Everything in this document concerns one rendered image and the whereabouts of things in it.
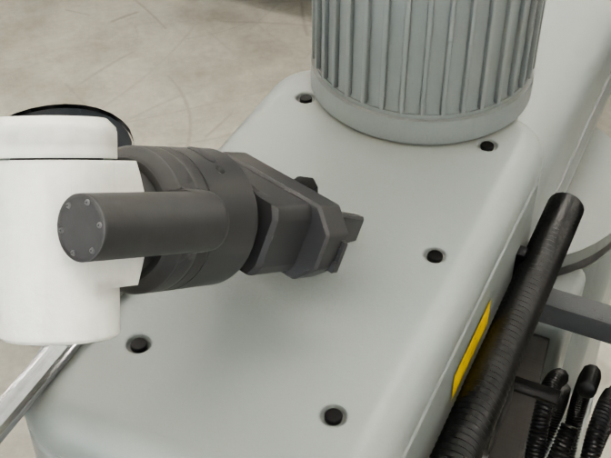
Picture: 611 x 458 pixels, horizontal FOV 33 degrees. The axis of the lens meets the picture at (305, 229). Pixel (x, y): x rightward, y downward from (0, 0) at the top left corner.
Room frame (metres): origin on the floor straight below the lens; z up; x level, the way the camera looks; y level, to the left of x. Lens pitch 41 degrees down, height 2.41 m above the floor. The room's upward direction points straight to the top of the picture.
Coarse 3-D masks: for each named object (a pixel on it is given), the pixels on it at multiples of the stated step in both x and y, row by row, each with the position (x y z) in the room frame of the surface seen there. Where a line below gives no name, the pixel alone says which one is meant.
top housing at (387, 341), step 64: (256, 128) 0.73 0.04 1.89; (320, 128) 0.73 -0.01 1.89; (512, 128) 0.73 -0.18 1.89; (320, 192) 0.64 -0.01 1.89; (384, 192) 0.64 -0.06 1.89; (448, 192) 0.64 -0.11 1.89; (512, 192) 0.65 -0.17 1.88; (384, 256) 0.57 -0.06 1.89; (448, 256) 0.57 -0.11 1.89; (512, 256) 0.65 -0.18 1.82; (128, 320) 0.50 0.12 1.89; (192, 320) 0.50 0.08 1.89; (256, 320) 0.50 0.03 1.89; (320, 320) 0.50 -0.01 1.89; (384, 320) 0.50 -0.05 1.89; (448, 320) 0.51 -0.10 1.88; (64, 384) 0.44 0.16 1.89; (128, 384) 0.44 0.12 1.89; (192, 384) 0.44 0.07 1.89; (256, 384) 0.44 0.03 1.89; (320, 384) 0.44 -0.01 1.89; (384, 384) 0.44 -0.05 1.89; (448, 384) 0.50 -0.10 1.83; (64, 448) 0.41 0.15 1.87; (128, 448) 0.39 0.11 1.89; (192, 448) 0.39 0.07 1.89; (256, 448) 0.39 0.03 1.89; (320, 448) 0.39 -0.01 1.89; (384, 448) 0.40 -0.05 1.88
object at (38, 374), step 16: (48, 352) 0.46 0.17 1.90; (64, 352) 0.46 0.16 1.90; (32, 368) 0.45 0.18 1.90; (48, 368) 0.45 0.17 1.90; (16, 384) 0.44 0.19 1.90; (32, 384) 0.44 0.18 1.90; (48, 384) 0.44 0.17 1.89; (0, 400) 0.42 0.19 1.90; (16, 400) 0.42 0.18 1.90; (32, 400) 0.43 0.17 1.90; (0, 416) 0.41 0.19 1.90; (16, 416) 0.41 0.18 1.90; (0, 432) 0.40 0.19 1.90
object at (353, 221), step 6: (348, 216) 0.56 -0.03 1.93; (354, 216) 0.57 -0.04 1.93; (360, 216) 0.57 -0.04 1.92; (348, 222) 0.56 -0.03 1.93; (354, 222) 0.57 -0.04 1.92; (360, 222) 0.57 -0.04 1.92; (348, 228) 0.56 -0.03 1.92; (354, 228) 0.57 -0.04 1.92; (360, 228) 0.57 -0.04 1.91; (348, 234) 0.56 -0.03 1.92; (354, 234) 0.57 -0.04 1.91; (348, 240) 0.56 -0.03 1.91; (354, 240) 0.57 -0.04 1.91
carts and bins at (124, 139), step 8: (64, 104) 2.65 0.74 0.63; (24, 112) 2.62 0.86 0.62; (32, 112) 2.62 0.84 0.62; (40, 112) 2.63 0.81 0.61; (48, 112) 2.64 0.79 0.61; (56, 112) 2.64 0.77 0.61; (64, 112) 2.64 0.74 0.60; (72, 112) 2.64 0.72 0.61; (80, 112) 2.64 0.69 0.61; (88, 112) 2.63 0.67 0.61; (96, 112) 2.62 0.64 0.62; (104, 112) 2.62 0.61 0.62; (112, 120) 2.59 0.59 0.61; (120, 120) 2.57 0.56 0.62; (120, 128) 2.56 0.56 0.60; (128, 128) 2.53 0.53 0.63; (120, 136) 2.56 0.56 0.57; (128, 136) 2.51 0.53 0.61; (120, 144) 2.56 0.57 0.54; (128, 144) 2.52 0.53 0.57
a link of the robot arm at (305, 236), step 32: (192, 160) 0.49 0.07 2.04; (224, 160) 0.51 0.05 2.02; (256, 160) 0.58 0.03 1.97; (224, 192) 0.48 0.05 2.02; (256, 192) 0.51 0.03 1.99; (288, 192) 0.54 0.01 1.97; (256, 224) 0.48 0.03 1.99; (288, 224) 0.50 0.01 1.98; (320, 224) 0.51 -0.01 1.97; (224, 256) 0.46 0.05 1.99; (256, 256) 0.49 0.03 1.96; (288, 256) 0.50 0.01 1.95; (320, 256) 0.50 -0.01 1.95
